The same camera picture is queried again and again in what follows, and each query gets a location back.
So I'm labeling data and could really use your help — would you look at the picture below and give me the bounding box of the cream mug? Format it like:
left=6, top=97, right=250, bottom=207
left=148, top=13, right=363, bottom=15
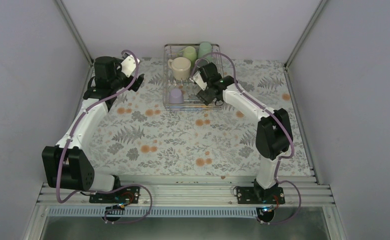
left=167, top=57, right=192, bottom=81

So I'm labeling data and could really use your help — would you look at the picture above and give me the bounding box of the wire dish rack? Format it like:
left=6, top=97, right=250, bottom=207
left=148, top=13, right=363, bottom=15
left=162, top=43, right=220, bottom=111

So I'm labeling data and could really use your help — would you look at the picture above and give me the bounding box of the floral table mat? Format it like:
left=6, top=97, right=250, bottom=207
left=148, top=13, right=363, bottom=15
left=84, top=57, right=311, bottom=177

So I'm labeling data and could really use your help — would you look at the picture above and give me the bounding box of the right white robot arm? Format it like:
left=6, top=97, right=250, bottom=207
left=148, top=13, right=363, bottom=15
left=190, top=62, right=293, bottom=204

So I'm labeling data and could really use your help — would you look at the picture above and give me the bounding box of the mint green tumbler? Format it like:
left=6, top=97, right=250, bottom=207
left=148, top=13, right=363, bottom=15
left=197, top=41, right=213, bottom=62

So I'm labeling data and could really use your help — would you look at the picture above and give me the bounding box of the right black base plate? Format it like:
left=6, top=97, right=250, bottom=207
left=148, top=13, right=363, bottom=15
left=232, top=185, right=286, bottom=205

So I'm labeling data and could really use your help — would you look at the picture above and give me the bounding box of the lilac cup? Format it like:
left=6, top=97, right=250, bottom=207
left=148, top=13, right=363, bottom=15
left=168, top=88, right=184, bottom=104

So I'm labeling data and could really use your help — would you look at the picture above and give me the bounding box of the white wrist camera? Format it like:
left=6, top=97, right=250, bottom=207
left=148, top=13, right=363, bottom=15
left=120, top=55, right=140, bottom=77
left=192, top=71, right=208, bottom=91

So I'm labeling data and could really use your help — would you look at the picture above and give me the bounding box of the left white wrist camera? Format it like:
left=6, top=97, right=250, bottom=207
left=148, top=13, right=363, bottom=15
left=120, top=55, right=140, bottom=77

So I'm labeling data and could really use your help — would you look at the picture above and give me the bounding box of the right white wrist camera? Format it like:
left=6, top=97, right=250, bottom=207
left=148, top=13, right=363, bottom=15
left=192, top=71, right=208, bottom=91

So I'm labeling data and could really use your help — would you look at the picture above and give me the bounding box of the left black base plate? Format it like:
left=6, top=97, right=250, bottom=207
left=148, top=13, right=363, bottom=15
left=89, top=186, right=141, bottom=205

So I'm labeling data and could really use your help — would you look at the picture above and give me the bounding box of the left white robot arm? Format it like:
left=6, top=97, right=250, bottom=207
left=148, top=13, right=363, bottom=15
left=41, top=53, right=144, bottom=203

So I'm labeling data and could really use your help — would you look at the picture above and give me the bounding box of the aluminium rail frame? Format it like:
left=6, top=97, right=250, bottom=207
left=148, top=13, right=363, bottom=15
left=24, top=175, right=346, bottom=240

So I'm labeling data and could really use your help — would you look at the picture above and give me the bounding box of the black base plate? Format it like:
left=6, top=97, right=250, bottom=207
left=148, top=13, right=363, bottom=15
left=89, top=186, right=141, bottom=205
left=232, top=185, right=286, bottom=205

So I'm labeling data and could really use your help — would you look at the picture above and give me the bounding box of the light green cup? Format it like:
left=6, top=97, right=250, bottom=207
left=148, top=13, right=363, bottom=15
left=182, top=46, right=198, bottom=65

